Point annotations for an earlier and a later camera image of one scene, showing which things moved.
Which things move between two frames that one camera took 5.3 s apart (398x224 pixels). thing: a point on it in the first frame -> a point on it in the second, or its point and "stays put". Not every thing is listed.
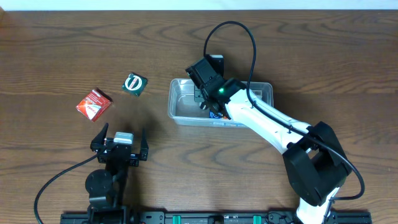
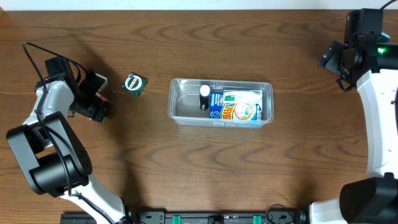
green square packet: (134, 84) stays put
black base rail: (209, 217) stays put
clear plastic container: (184, 111) stays put
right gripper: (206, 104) -> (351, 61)
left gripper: (119, 154) -> (94, 109)
